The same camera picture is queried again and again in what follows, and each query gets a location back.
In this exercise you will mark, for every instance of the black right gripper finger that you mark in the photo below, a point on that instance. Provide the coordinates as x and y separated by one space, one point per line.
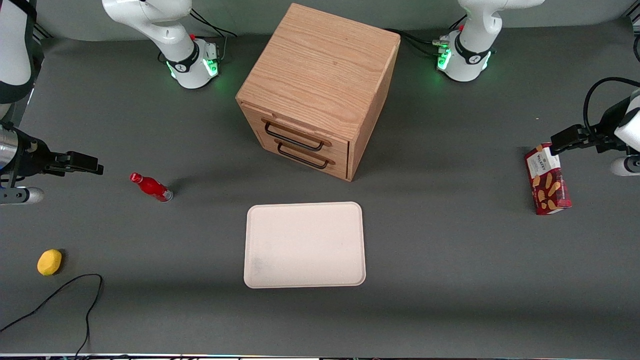
85 162
56 165

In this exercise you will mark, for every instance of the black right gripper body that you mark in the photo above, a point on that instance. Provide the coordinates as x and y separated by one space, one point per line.
31 159

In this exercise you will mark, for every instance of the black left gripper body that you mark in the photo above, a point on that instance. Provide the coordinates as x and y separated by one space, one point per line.
601 138

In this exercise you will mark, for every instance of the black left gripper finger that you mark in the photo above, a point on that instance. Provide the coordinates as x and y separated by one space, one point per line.
562 141
585 136

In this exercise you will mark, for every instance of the wooden drawer with notched front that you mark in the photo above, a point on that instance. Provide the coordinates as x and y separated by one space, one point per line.
300 131

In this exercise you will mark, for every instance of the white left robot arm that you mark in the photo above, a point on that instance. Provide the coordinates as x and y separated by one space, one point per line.
472 45

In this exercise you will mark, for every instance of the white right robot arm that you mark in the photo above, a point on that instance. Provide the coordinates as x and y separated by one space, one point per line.
165 30

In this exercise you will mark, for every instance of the wooden drawer with plain front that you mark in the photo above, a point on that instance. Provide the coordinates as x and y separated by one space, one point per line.
330 167

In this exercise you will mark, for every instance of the wooden drawer cabinet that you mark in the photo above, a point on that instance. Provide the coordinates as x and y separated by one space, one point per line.
320 65

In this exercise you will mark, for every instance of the red tartan shortbread box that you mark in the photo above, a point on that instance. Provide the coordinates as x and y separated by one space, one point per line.
547 187

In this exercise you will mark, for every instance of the small red bottle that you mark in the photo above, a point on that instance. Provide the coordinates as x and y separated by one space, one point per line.
150 186

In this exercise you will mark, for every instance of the yellow lemon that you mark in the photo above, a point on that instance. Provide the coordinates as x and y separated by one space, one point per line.
49 262

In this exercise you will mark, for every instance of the beige plastic tray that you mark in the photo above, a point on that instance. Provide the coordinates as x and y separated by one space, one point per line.
305 245

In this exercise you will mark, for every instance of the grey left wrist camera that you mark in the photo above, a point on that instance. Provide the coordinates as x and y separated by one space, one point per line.
625 166

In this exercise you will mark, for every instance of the aluminium frame rail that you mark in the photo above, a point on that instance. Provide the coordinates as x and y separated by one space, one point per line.
42 31

